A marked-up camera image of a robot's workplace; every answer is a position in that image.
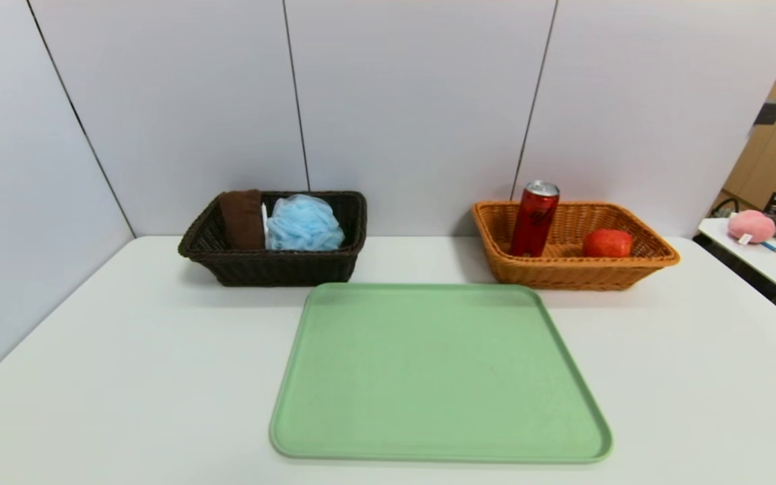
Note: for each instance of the light blue bath loofah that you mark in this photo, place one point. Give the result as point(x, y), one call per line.
point(305, 225)

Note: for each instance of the white and silver pen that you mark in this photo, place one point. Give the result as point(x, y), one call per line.
point(265, 219)

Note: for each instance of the brown towel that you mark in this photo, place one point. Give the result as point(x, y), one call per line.
point(242, 219)

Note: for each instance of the red soda can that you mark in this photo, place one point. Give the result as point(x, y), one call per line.
point(535, 219)

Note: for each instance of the red apple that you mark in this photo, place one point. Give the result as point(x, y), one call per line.
point(607, 243)

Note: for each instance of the dark brown wicker basket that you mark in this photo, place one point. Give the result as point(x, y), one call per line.
point(273, 269)

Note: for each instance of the orange wicker basket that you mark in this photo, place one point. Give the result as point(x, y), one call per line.
point(597, 276)

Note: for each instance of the light green plastic tray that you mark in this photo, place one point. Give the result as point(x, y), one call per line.
point(428, 377)

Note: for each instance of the pink plush toy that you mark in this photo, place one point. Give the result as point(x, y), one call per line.
point(752, 225)

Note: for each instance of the white side table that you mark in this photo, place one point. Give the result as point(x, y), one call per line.
point(758, 261)

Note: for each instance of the small dark grey panel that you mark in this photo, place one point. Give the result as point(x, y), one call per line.
point(769, 113)

